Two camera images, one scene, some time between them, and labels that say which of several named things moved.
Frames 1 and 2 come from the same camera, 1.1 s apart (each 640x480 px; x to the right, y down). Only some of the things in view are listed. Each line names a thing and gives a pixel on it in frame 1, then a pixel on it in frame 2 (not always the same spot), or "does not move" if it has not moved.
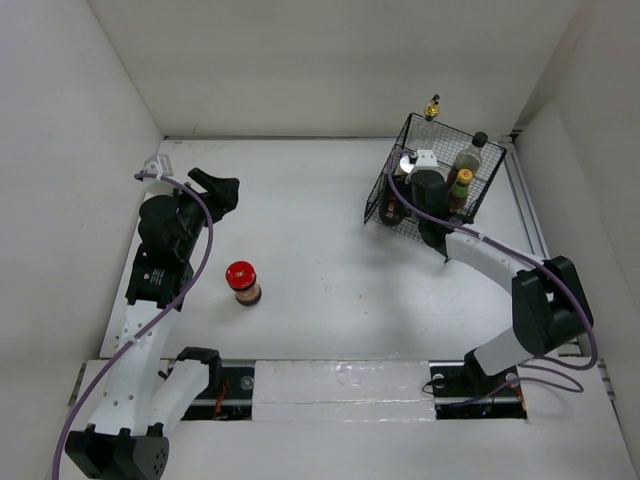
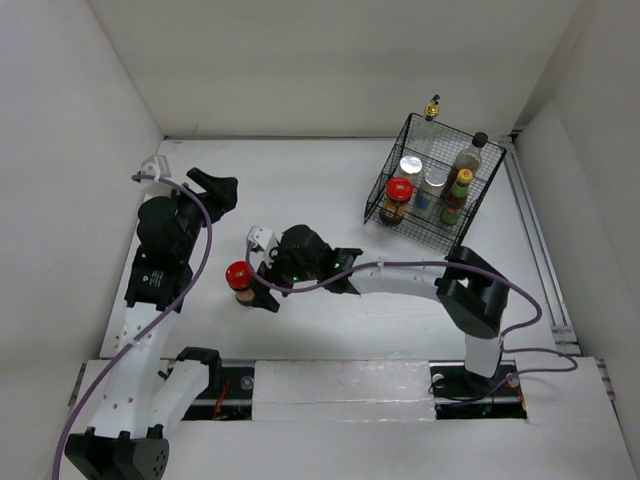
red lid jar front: [241, 277] does not move
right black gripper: [411, 182] to [271, 273]
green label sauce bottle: [460, 191] does not move
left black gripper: [222, 192] does not move
